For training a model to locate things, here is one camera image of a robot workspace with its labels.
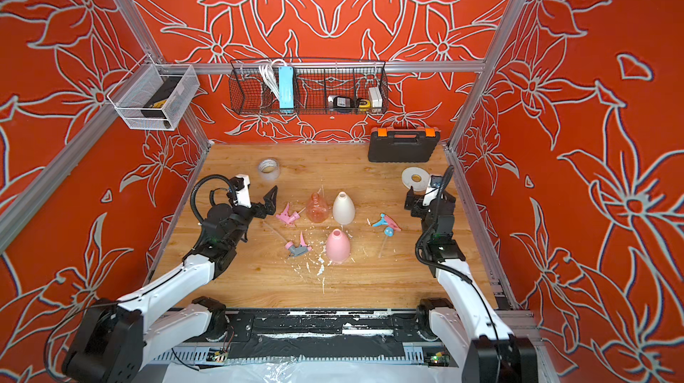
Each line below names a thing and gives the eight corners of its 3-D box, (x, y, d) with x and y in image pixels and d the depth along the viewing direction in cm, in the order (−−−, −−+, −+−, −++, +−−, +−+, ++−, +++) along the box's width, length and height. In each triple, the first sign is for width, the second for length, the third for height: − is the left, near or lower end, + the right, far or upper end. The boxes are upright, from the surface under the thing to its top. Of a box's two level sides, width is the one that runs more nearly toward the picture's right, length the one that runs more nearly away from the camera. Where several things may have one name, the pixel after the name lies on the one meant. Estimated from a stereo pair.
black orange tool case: (391, 187, 106) (399, 156, 91) (364, 161, 115) (368, 129, 101) (428, 164, 114) (441, 132, 99) (400, 141, 123) (408, 109, 109)
